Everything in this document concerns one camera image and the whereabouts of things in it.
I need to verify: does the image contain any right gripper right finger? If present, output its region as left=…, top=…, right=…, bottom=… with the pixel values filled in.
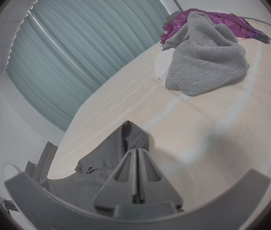
left=138, top=149, right=183, bottom=210

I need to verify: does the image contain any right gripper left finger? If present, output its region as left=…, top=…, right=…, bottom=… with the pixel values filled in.
left=94, top=149, right=137, bottom=211

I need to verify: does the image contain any black T-shirt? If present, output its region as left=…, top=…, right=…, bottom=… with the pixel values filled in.
left=45, top=120, right=150, bottom=201

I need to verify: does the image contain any bed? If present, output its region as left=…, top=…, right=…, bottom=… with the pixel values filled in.
left=47, top=0, right=271, bottom=213

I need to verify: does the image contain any black chest of drawers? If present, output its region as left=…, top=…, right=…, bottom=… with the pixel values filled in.
left=25, top=142, right=59, bottom=184

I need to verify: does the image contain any grey garment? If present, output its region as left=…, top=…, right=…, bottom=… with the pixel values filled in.
left=161, top=11, right=250, bottom=97

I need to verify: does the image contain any purple garment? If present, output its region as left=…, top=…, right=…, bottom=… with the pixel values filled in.
left=160, top=8, right=263, bottom=45

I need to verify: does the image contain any small black garment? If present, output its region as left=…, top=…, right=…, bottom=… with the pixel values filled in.
left=253, top=30, right=271, bottom=44

